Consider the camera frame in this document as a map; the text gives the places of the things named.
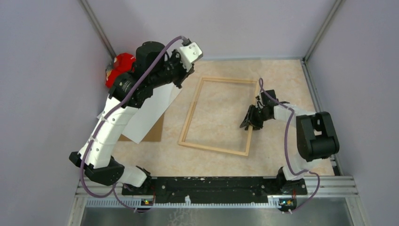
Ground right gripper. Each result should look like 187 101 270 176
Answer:
239 105 271 131

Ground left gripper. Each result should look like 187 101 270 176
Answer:
150 48 194 89

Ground wooden picture frame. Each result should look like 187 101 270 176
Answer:
178 77 259 157

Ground printed photo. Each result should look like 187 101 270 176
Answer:
96 82 183 145

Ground brown backing board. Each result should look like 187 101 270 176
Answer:
118 113 164 144

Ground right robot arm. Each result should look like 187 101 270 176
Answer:
240 89 340 194

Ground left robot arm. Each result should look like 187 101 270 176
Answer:
69 40 203 195

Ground red cloth doll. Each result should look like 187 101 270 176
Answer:
105 53 136 88

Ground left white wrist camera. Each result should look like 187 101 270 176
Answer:
177 42 203 72

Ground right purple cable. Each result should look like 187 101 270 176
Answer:
258 78 320 214

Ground purple cable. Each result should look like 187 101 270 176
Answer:
258 78 320 214
79 35 192 214

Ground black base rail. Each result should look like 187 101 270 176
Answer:
121 177 308 204

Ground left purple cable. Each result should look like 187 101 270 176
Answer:
79 35 192 214

